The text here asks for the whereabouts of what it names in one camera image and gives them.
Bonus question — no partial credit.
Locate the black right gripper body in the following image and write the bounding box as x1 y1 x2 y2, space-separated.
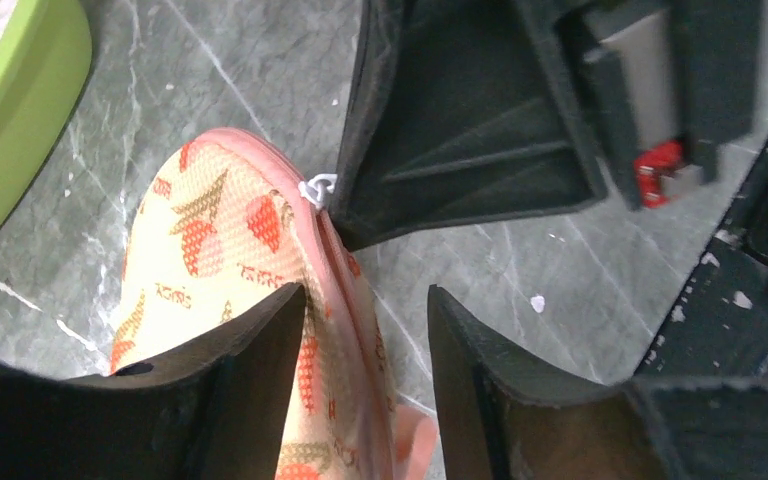
636 139 768 379

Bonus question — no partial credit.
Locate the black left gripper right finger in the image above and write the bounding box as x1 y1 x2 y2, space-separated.
427 285 768 479

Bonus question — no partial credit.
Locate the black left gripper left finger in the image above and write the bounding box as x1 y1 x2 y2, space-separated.
0 284 306 479

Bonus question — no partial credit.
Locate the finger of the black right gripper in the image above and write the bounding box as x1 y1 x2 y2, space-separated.
556 1 764 210
329 1 607 250

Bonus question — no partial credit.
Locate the peach floral mesh laundry bag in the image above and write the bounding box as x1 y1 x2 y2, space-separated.
111 128 437 479

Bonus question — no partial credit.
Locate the green plastic basket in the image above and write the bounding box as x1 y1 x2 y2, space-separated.
0 1 93 227

